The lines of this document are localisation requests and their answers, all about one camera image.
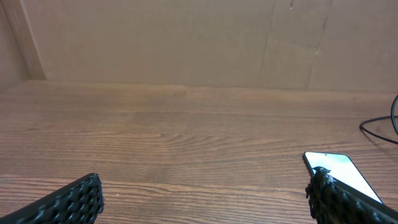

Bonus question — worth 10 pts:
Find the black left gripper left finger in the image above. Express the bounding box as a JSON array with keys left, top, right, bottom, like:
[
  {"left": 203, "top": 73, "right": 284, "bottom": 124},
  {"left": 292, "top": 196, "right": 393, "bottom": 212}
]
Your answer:
[{"left": 1, "top": 173, "right": 104, "bottom": 224}]

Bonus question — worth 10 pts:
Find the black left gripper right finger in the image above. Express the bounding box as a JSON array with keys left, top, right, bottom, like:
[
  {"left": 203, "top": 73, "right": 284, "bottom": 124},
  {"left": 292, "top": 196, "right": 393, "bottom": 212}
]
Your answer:
[{"left": 305, "top": 167, "right": 397, "bottom": 224}]

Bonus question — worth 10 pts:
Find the Samsung Galaxy smartphone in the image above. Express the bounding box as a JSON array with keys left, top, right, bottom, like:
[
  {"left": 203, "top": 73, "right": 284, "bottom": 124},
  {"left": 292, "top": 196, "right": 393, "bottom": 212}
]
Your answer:
[{"left": 303, "top": 151, "right": 383, "bottom": 203}]

